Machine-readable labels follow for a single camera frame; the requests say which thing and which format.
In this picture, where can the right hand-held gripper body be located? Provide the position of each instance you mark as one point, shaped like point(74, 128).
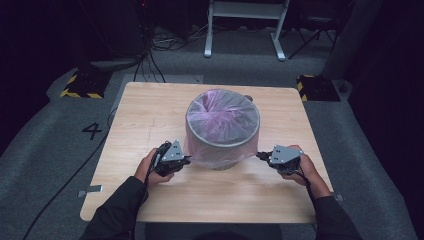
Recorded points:
point(285, 156)

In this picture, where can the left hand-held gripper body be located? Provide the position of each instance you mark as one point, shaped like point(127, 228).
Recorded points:
point(171, 155)

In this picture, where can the green ribbed trash bin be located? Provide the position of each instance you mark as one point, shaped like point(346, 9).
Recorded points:
point(226, 165)

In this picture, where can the pink plastic bag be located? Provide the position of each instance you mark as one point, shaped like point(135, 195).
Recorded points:
point(221, 116)

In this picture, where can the person's right hand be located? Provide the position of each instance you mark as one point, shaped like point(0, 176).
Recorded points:
point(308, 173)

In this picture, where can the person's left hand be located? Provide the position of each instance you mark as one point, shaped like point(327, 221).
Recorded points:
point(145, 171)

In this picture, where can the grey round table grommet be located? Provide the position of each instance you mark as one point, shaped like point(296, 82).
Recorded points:
point(249, 98)

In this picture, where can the grey tape strip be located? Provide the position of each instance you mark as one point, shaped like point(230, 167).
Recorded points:
point(90, 190)
point(339, 197)

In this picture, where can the black tripod stand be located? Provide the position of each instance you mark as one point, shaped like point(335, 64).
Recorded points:
point(315, 33)

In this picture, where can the black equipment stand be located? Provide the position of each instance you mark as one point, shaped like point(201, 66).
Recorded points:
point(113, 30)

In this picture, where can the grey curtain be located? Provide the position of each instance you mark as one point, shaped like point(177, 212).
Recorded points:
point(353, 36)

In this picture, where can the yellow black striped base plate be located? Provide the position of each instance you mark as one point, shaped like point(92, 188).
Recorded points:
point(318, 88)
point(85, 85)

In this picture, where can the white metal stand frame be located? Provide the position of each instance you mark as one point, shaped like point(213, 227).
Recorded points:
point(243, 10)

